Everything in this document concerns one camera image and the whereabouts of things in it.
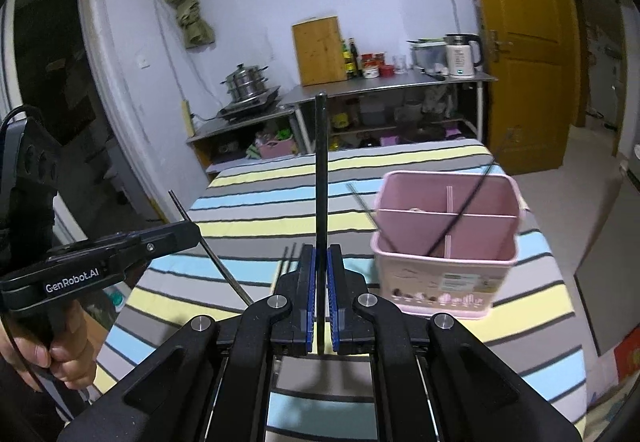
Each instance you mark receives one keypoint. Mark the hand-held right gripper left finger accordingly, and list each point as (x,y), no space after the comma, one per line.
(311,302)

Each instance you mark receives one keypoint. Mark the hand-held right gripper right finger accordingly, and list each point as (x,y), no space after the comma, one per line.
(334,302)

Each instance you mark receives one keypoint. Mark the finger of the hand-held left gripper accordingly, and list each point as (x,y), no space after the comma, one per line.
(165,239)

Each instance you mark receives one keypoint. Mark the pink plastic utensil holder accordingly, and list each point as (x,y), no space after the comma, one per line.
(400,278)

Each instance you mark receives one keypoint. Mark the person's left hand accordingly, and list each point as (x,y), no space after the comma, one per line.
(72,362)

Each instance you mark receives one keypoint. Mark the green white bottle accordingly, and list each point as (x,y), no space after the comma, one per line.
(116,300)

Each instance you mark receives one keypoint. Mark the striped tablecloth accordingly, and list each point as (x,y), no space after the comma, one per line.
(260,207)

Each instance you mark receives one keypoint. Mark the yellow power strip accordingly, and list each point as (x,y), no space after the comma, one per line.
(188,119)

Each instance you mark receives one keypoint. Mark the low stainless steel stand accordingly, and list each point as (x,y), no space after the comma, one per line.
(220,129)

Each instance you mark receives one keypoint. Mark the pink plastic basket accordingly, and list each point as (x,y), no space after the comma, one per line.
(277,149)

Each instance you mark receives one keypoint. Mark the black induction cooker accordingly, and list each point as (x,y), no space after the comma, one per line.
(250,107)

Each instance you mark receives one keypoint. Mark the stainless steel steamer pot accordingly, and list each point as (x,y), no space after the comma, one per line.
(246,83)

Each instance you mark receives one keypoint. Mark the black wok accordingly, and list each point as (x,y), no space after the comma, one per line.
(422,132)

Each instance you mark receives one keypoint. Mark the tall stainless steel table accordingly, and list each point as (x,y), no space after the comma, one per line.
(390,83)

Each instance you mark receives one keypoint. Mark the red white jar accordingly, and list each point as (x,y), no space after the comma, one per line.
(370,71)

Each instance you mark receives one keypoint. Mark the red round container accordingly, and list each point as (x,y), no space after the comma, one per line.
(387,71)

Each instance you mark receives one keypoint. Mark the dark sauce bottle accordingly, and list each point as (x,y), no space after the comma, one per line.
(346,62)
(354,59)

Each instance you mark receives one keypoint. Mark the wooden cutting board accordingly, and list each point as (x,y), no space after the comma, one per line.
(320,52)

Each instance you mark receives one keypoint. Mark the clear drinking glass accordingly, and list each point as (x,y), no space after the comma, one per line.
(401,63)

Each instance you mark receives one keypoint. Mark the clear plastic lidded container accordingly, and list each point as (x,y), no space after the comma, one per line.
(429,56)

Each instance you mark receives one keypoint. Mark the white electric kettle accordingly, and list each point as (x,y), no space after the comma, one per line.
(461,58)

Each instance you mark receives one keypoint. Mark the grey flat panel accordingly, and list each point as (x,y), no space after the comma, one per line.
(610,282)

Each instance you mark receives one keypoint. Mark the red cardboard box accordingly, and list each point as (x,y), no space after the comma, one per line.
(629,354)

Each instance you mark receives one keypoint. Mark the white wall switch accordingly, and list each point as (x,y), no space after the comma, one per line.
(144,62)

